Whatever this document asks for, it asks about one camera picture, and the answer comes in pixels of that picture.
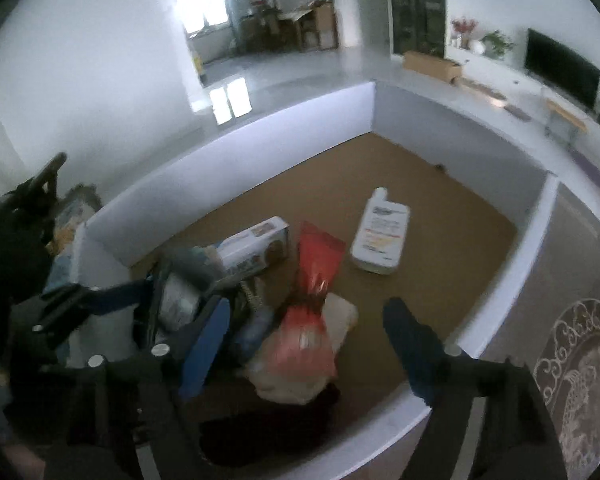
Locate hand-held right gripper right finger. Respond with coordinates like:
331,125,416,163
382,297,568,480

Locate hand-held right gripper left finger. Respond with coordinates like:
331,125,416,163
45,298,231,480

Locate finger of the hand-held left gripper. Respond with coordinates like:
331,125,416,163
32,280,153,341

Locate black cardboard box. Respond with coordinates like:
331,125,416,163
150,247,227,335

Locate black knit hat white trim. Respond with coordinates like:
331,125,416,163
230,280,291,322

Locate cream knit hat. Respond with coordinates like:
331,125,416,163
247,292,359,404

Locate black fuzzy pompom hat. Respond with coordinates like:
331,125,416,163
199,384,342,467

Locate blue white toothpaste box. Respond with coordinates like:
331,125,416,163
214,216,292,282

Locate white squeeze bottle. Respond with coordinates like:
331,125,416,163
350,187,412,276

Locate red paper packet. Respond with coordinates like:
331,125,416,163
274,220,347,382

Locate white board partition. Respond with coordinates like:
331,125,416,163
70,80,561,480

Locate patterned cloth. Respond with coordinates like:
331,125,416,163
47,184,104,281

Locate wooden bench hairpin legs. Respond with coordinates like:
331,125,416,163
544,98,589,149

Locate white television cabinet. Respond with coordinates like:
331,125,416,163
445,46,600,183

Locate brown cardboard carton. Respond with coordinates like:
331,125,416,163
402,50,464,84

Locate green leafy potted plant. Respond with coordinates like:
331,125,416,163
480,30,516,60

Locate black flat television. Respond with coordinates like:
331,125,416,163
523,28,600,112

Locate red flower bouquet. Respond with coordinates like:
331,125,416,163
450,17,479,51

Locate wooden side cabinet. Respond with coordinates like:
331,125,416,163
277,0,339,52

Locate dark glass display cabinet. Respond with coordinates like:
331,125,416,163
387,0,447,59

